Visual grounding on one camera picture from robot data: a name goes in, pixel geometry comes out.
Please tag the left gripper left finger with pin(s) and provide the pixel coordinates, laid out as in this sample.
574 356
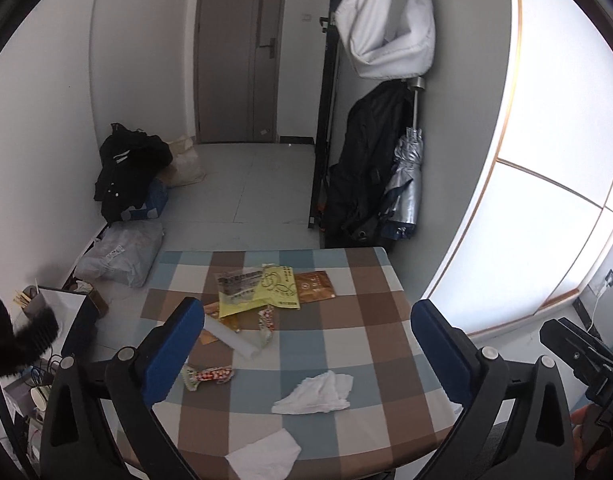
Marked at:
77 442

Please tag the grey plastic parcel bag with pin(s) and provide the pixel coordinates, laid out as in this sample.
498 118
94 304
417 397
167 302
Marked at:
124 254

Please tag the silver folded umbrella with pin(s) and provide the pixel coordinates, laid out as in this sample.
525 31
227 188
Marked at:
404 190

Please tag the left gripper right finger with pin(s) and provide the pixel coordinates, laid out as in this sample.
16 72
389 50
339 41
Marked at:
515 422

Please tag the blue box on floor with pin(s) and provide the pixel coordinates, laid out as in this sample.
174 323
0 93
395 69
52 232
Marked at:
155 202

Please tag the white hanging bag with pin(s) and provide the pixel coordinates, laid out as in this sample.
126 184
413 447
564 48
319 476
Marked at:
374 54

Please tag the grey door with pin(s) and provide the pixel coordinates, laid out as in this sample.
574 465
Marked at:
237 64

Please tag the checkered tablecloth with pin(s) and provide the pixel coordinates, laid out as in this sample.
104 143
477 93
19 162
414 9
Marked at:
397 411

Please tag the white tissue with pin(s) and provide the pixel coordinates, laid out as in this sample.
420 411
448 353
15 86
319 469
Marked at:
325 393
271 458

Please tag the black hanging jacket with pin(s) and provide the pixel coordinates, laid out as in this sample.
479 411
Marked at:
355 200

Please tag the small orange foil packet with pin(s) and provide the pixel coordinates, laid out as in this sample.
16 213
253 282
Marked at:
213 311

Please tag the black clothes pile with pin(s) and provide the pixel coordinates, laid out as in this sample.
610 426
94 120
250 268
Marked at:
131 160

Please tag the red white wrapper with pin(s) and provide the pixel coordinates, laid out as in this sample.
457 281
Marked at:
266 325
193 378

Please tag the large orange foil packet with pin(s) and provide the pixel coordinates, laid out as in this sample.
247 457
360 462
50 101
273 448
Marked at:
314 287

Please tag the black furry sleeve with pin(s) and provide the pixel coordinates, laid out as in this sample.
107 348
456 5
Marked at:
21 348

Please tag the wall power socket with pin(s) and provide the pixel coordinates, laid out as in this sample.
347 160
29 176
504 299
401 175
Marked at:
608 280

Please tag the black pen cup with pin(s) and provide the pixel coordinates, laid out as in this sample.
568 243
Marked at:
31 304

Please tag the beige tote bag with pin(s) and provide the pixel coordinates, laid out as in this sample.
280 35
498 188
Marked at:
185 168

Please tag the yellow plastic bag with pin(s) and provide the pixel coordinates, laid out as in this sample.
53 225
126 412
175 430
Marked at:
251 288

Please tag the black coat rack pole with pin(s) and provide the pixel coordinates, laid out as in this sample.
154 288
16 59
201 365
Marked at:
325 109

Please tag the white side shelf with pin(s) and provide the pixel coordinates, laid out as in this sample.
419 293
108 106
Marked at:
24 396

